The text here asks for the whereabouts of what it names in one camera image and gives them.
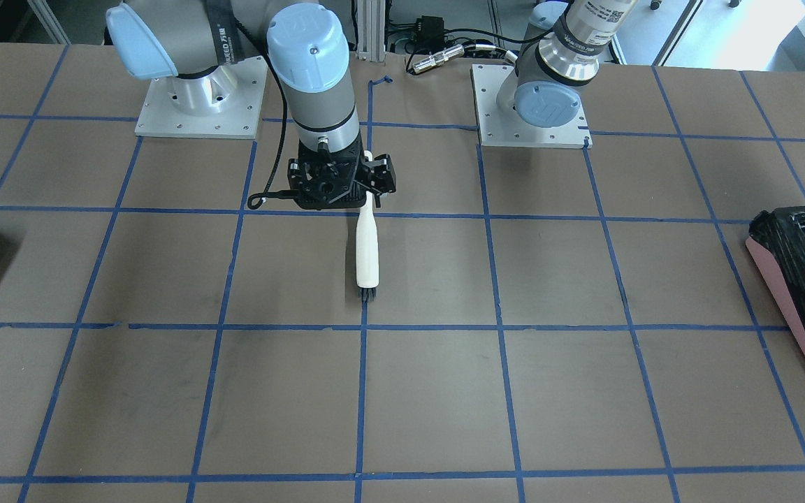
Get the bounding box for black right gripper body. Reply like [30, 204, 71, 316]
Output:
[287, 136, 366, 210]

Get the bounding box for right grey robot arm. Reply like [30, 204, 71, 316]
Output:
[106, 1, 392, 210]

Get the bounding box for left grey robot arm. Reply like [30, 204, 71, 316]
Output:
[496, 1, 636, 128]

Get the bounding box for aluminium frame post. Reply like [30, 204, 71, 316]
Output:
[354, 0, 387, 63]

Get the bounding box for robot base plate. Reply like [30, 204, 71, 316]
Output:
[472, 64, 593, 149]
[135, 57, 268, 140]

